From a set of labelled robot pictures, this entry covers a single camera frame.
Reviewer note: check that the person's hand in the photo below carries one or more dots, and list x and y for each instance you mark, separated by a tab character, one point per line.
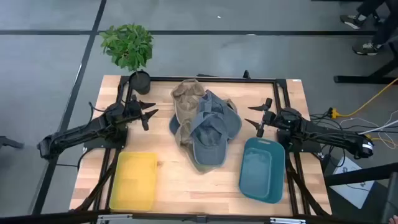
395	220

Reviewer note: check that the silver metal bracket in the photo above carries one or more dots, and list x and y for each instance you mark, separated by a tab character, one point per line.
115	217
287	221

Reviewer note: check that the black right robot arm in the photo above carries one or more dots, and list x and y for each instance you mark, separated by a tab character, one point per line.
326	133

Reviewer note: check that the person's shoe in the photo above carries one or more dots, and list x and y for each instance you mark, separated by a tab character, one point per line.
351	21
367	48

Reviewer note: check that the blue denim baseball cap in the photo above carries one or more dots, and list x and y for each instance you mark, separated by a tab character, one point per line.
173	126
208	140
217	104

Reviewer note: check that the potted green plant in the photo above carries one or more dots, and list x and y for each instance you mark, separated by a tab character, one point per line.
129	46

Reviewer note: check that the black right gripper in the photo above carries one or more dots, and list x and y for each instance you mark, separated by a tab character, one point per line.
272	118

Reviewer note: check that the grey stand foot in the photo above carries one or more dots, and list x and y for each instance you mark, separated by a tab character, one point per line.
9	142

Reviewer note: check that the person's leg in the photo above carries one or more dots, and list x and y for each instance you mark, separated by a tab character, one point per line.
368	7
387	28

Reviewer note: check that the black bar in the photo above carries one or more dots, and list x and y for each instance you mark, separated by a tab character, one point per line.
357	177

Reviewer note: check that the black metal table frame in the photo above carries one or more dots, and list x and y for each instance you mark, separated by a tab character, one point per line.
264	80

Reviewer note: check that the yellow plastic bin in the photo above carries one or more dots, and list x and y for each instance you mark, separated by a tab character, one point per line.
133	180

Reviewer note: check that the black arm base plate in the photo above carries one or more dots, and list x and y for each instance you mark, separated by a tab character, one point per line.
102	144
295	147

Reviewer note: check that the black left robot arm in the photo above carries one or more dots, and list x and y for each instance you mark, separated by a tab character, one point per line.
77	132

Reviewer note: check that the black clamp knob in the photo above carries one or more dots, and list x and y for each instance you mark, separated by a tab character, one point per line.
246	74

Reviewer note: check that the white paper sheet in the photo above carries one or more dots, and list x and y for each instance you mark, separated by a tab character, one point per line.
354	194

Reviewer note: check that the black desk foot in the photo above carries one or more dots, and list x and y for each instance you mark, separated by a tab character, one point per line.
357	79

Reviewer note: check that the dark chair part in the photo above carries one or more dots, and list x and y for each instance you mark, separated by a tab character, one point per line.
391	199

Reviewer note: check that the teal plastic bin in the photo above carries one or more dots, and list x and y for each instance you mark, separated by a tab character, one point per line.
262	174

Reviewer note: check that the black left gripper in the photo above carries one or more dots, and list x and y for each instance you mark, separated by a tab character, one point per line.
133	109

